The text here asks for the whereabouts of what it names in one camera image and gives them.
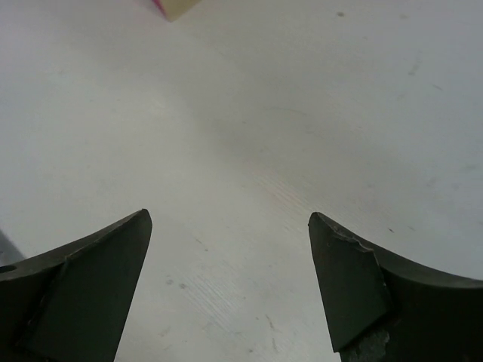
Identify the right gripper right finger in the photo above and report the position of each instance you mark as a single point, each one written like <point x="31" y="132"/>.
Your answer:
<point x="380" y="306"/>

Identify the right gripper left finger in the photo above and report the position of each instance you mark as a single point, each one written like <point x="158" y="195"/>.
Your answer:
<point x="71" y="303"/>

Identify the pink and cream paper bag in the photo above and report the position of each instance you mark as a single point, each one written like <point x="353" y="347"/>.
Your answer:
<point x="173" y="9"/>

